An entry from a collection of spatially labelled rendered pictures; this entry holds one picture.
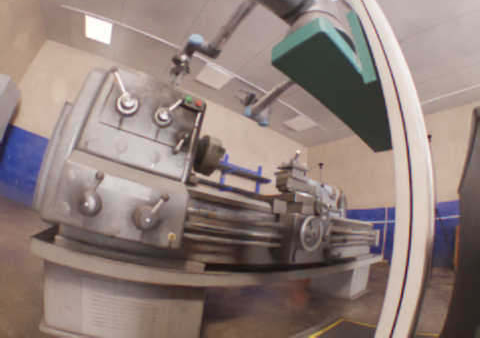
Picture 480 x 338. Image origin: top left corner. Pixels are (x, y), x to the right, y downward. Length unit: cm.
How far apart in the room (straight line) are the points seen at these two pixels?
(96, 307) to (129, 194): 54
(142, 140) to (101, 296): 71
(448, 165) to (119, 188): 532
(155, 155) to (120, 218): 34
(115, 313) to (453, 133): 578
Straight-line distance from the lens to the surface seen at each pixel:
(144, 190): 82
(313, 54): 48
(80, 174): 83
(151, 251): 102
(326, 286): 252
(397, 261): 39
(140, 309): 104
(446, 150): 537
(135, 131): 98
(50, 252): 88
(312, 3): 61
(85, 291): 100
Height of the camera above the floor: 70
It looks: 18 degrees up
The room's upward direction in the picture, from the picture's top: 9 degrees clockwise
